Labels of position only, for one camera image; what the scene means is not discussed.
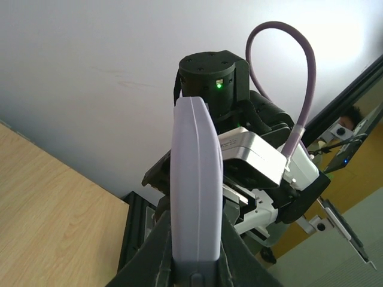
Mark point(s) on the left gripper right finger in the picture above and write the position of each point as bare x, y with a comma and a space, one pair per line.
237, 266

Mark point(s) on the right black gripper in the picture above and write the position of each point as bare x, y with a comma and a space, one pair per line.
205, 169

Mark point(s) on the person behind the cage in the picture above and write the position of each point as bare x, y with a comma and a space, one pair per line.
351, 118

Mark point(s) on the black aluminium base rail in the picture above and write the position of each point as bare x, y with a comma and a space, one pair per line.
140, 221

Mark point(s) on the monitor on arm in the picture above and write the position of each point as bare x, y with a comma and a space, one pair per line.
334, 220

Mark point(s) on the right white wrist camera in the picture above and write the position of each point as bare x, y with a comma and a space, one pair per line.
252, 163

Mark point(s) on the black cage frame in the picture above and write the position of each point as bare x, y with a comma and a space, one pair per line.
361, 85

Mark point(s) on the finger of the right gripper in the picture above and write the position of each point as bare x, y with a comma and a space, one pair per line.
158, 176

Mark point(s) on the phone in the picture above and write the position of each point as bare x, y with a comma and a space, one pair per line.
196, 194

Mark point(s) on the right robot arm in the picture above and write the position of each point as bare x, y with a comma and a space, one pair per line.
227, 86

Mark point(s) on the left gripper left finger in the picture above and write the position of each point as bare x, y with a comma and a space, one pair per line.
152, 264

